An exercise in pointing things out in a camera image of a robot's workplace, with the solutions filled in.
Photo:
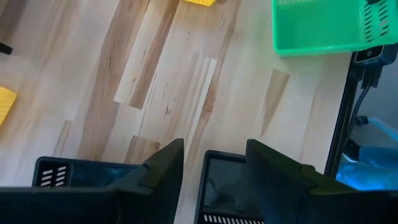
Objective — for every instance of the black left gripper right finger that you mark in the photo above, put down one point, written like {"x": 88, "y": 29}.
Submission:
{"x": 273, "y": 186}

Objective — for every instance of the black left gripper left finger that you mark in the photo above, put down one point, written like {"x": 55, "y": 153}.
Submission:
{"x": 161, "y": 186}

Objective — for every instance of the black slotted plastic basket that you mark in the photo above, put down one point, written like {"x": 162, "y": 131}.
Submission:
{"x": 224, "y": 186}
{"x": 93, "y": 175}

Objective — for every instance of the green slotted plastic basket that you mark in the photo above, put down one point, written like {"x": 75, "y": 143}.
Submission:
{"x": 311, "y": 28}

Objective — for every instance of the yellow slotted plastic basket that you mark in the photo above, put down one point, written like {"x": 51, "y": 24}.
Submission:
{"x": 6, "y": 102}
{"x": 200, "y": 2}

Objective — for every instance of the blue plastic sheet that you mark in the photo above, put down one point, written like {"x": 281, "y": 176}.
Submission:
{"x": 373, "y": 174}

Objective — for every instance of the black table-level camera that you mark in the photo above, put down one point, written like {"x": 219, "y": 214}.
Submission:
{"x": 385, "y": 56}

